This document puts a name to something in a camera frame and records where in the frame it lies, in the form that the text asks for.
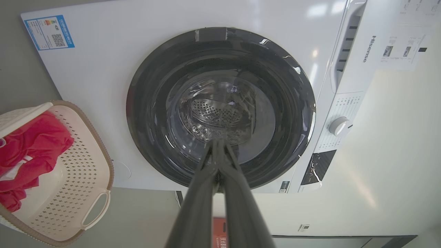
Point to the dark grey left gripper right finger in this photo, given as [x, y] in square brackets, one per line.
[241, 213]

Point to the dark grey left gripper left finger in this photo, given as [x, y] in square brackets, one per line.
[198, 206]

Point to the cream perforated laundry basket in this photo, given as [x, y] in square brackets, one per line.
[79, 172]

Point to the red box with white print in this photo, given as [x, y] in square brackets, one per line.
[219, 234]

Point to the small dark washer sticker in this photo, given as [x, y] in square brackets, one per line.
[284, 187]

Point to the round white filter cover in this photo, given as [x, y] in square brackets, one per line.
[121, 169]

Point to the black washer display panel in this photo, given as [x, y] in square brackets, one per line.
[318, 167]

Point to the dark round washer door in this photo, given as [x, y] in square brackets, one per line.
[155, 113]

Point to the white control knob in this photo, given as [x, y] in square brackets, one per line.
[339, 126]

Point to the white front-load washing machine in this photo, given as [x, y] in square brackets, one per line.
[103, 86]

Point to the grey tape strip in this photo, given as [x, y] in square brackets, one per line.
[211, 33]

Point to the red garment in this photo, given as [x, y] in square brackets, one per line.
[34, 144]

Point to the white detergent drawer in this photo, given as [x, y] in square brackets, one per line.
[348, 44]

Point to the blue energy label sticker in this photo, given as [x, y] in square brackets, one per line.
[49, 32]

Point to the printed paper sheet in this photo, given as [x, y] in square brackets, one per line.
[418, 7]

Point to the small wall sticker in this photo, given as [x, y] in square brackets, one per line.
[303, 227]

